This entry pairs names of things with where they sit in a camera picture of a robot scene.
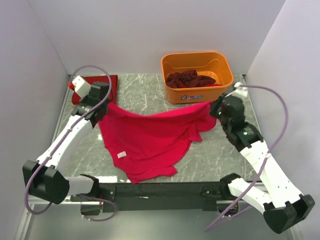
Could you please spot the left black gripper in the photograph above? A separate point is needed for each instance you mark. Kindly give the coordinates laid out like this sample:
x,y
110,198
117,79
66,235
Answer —
x,y
84,100

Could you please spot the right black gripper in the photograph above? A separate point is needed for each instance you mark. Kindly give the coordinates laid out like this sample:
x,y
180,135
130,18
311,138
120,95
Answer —
x,y
212,111

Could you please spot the pink t shirt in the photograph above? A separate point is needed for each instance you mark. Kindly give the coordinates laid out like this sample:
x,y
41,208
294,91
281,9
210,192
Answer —
x,y
148,146

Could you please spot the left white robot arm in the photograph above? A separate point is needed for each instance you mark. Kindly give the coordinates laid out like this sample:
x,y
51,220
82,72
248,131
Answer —
x,y
44,178

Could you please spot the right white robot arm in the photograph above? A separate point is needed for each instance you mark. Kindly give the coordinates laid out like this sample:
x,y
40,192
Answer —
x,y
283,205

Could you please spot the folded red t shirt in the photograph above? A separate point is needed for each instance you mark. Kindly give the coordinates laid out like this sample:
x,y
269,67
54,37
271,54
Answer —
x,y
103,78

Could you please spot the dark maroon t shirt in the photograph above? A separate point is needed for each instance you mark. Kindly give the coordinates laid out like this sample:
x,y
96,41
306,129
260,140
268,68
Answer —
x,y
189,78

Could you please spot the orange plastic tub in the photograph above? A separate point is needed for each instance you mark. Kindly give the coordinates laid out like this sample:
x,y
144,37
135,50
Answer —
x,y
211,64

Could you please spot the black base beam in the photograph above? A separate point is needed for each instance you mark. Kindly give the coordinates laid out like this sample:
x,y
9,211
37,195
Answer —
x,y
165,196

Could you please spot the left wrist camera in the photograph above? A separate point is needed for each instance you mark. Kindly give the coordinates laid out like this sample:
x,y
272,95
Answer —
x,y
80,86

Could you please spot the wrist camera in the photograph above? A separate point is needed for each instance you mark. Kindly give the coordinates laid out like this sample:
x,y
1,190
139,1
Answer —
x,y
239,90
80,86

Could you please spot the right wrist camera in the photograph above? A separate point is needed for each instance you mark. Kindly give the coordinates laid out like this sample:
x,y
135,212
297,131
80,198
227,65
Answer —
x,y
239,90

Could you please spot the aluminium frame rail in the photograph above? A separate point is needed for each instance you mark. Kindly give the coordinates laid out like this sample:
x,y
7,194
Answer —
x,y
26,216

